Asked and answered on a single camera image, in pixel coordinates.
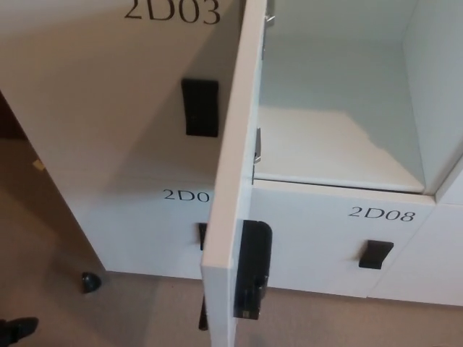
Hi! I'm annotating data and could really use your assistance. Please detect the white locker cabinet body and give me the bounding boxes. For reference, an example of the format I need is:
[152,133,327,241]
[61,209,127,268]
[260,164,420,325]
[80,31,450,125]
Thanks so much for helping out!
[252,0,463,198]

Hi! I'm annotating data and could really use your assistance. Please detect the black handle of door 2D03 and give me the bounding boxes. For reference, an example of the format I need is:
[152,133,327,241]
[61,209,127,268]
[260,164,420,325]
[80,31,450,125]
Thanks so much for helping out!
[181,78,220,138]

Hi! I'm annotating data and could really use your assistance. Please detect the white locker door 2D07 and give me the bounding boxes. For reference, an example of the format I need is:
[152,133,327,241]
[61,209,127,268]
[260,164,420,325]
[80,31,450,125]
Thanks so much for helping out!
[200,0,271,347]

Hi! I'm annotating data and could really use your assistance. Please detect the black lock box inside door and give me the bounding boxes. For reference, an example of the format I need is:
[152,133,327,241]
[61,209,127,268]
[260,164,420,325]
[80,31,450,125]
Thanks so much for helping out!
[232,219,273,321]

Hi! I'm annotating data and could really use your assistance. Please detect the black handle of door 2D04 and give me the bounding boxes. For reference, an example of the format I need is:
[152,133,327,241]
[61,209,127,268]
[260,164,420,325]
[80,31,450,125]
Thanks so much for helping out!
[197,222,208,252]

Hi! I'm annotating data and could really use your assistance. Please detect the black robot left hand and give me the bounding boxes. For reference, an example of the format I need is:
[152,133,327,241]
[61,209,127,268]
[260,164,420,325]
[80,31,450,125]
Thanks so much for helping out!
[0,317,39,347]

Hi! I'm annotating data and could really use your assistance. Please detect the black floor door stop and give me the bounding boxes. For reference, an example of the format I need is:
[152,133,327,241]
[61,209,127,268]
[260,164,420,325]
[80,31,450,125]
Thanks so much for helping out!
[80,271,103,295]

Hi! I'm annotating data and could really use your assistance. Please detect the white locker door 2D03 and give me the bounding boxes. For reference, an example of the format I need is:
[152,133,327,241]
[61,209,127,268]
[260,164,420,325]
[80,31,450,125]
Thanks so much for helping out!
[0,0,250,192]

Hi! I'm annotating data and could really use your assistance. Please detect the black handle of door 2D08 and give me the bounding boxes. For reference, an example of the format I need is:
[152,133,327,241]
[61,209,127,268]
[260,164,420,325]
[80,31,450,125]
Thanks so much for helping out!
[358,239,395,270]

